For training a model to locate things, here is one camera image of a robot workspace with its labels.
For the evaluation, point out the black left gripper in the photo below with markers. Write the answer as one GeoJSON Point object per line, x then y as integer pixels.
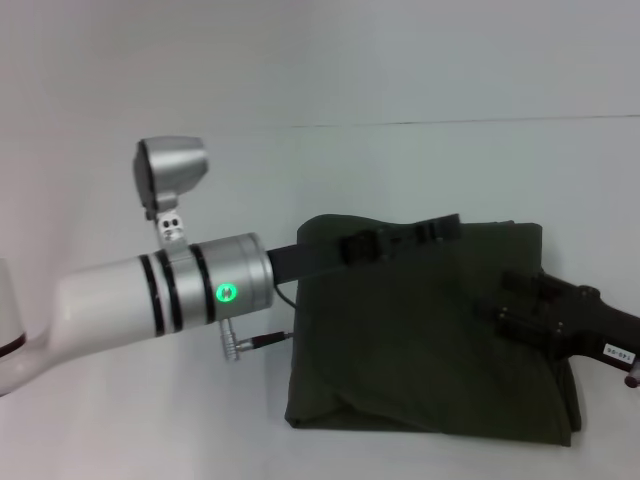
{"type": "Point", "coordinates": [305, 262]}

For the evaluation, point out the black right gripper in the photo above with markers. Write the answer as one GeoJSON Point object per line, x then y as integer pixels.
{"type": "Point", "coordinates": [585, 315]}

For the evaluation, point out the dark green printed t-shirt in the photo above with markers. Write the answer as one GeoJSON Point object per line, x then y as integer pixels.
{"type": "Point", "coordinates": [425, 340]}

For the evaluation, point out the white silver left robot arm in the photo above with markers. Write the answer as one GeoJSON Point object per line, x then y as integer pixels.
{"type": "Point", "coordinates": [150, 295]}

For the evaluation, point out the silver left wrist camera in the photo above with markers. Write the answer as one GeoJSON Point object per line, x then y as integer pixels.
{"type": "Point", "coordinates": [167, 175]}

